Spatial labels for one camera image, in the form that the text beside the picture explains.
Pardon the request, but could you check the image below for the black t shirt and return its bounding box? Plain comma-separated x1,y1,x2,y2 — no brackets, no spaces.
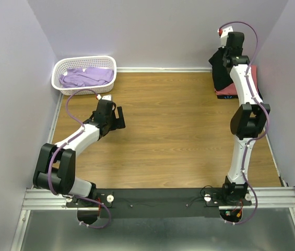
208,47,233,91
214,83,262,101

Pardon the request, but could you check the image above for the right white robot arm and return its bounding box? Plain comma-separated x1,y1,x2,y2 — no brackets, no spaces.
218,26,270,205

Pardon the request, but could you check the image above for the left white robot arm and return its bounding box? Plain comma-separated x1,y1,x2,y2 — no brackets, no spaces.
33,99,126,207

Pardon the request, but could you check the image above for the purple t shirt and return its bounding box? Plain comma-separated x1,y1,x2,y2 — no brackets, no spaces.
59,67,114,88

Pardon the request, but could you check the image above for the folded red t shirt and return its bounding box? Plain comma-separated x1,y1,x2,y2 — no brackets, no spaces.
214,65,259,97

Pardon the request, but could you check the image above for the folded black t shirt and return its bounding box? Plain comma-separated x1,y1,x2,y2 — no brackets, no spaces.
214,83,262,101

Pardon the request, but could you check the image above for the white plastic laundry basket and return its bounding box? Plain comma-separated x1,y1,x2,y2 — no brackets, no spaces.
51,55,116,96

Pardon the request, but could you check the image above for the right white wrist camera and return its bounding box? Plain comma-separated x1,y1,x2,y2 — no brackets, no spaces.
218,26,233,48

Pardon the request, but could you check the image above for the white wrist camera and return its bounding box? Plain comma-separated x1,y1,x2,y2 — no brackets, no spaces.
102,95,113,101
218,26,233,48

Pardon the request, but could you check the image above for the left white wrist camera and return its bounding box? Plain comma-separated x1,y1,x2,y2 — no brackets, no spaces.
102,95,113,101

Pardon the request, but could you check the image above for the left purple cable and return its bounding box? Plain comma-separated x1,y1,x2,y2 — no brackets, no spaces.
47,89,111,230

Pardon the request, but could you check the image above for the purple cable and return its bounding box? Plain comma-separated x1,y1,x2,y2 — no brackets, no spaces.
218,21,271,189
47,89,111,230

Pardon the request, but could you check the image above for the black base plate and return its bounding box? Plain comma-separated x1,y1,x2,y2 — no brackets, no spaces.
66,186,255,224

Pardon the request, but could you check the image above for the aluminium frame rail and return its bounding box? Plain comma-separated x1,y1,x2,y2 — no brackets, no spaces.
22,189,66,210

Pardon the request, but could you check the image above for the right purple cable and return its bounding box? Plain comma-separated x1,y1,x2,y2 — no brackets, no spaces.
218,21,271,189

